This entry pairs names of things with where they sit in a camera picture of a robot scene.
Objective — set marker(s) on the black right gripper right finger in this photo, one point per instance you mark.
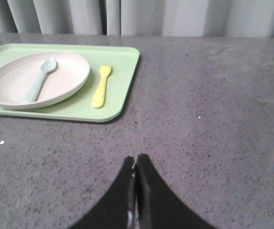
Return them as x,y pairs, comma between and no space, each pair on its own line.
158,206

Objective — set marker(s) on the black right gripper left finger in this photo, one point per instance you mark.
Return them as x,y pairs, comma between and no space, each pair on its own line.
116,209

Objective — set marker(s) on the yellow plastic fork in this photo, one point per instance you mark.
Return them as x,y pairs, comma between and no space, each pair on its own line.
99,96

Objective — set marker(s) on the white round plate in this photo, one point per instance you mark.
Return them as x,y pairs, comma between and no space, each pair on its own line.
17,77

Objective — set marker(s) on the light green plastic tray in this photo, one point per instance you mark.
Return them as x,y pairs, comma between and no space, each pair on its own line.
78,106

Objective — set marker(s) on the light blue plastic spoon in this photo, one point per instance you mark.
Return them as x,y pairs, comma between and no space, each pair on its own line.
47,67

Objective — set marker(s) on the grey pleated curtain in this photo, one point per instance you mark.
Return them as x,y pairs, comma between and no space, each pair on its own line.
178,18

